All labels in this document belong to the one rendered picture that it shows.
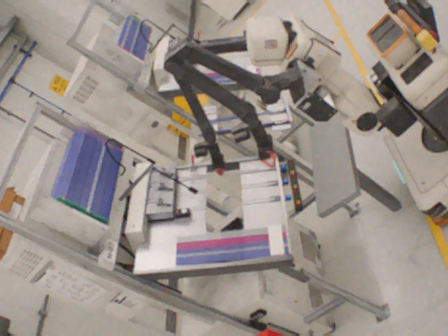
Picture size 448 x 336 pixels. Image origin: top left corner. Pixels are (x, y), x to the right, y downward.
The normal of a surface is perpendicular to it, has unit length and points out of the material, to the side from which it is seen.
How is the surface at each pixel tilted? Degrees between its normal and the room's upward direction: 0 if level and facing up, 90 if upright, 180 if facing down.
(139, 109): 90
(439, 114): 90
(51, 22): 90
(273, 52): 90
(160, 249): 42
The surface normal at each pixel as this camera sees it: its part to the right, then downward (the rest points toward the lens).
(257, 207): -0.15, -0.74
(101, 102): 0.01, 0.66
